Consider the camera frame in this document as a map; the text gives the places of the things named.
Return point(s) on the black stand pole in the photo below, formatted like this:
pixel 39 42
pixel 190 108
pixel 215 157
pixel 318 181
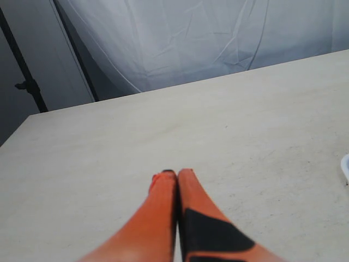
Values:
pixel 29 84

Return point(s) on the white rectangular plastic tray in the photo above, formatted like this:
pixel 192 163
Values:
pixel 344 164

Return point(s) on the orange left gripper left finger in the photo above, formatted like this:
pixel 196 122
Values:
pixel 149 235

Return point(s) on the white fabric backdrop curtain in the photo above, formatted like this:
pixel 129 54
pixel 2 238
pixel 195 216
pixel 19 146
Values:
pixel 139 46

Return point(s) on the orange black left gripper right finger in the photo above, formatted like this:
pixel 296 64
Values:
pixel 206 234

